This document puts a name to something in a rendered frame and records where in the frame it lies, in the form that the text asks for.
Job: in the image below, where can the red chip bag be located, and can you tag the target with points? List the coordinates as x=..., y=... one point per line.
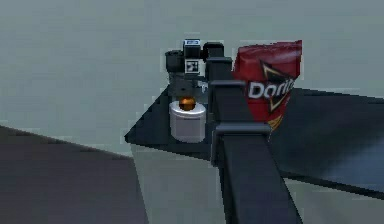
x=266, y=66

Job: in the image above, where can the orange ball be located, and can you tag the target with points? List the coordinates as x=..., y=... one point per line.
x=187, y=104

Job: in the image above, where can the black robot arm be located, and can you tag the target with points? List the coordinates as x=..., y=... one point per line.
x=246, y=166

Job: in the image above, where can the white cylindrical container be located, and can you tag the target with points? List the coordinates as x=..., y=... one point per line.
x=187, y=126

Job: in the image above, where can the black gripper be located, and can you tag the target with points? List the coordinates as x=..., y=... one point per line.
x=174, y=61

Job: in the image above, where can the grey counter with black top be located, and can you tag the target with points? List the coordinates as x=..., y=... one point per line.
x=173, y=186

